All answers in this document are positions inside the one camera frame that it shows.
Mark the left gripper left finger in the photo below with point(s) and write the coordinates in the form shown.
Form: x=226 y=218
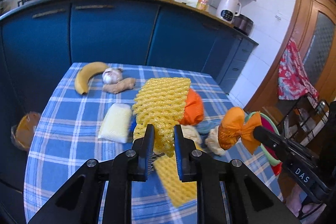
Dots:
x=100 y=189

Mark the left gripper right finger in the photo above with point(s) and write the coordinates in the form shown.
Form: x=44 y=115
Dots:
x=227 y=192

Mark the yellow foam sheet piece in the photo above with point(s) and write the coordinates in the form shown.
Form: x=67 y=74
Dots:
x=178 y=192

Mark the cream tissue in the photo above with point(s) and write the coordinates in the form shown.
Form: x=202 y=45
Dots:
x=212 y=142

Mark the orange mesh wrapper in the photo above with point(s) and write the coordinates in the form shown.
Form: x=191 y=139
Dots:
x=233 y=128

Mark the blue plastic wrapper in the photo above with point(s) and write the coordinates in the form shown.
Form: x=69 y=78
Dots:
x=204 y=128

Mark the white tissue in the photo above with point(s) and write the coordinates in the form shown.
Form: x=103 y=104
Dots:
x=190 y=132

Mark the white foam packet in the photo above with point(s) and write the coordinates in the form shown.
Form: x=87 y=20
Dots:
x=115 y=125

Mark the yellow foam fruit net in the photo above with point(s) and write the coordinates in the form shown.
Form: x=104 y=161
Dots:
x=161 y=102

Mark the blue kitchen cabinets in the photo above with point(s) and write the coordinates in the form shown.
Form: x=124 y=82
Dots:
x=40 y=40

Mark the red bin green rim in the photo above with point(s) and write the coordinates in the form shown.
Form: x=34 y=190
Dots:
x=271 y=143

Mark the black metal rack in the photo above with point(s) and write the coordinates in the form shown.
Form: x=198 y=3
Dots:
x=302 y=120

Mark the blue plaid tablecloth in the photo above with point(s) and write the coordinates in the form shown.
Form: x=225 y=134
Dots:
x=66 y=137

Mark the brown bag on floor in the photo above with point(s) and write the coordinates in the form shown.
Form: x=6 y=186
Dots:
x=22 y=134

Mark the red floral cloth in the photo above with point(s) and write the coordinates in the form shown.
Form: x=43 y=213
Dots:
x=293 y=82

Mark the yellow banana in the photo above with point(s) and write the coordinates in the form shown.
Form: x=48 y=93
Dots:
x=86 y=73

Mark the ginger root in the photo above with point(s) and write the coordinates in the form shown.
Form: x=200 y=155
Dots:
x=125 y=84

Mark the garlic bulb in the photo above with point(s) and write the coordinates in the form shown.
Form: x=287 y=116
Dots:
x=112 y=76

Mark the wooden door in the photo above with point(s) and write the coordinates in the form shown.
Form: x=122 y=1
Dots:
x=301 y=29

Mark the black rice cooker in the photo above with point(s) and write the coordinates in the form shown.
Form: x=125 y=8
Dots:
x=243 y=24

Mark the white electric kettle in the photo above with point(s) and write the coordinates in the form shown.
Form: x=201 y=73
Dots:
x=228 y=9

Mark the orange label jar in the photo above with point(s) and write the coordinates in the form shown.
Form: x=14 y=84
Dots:
x=203 y=5

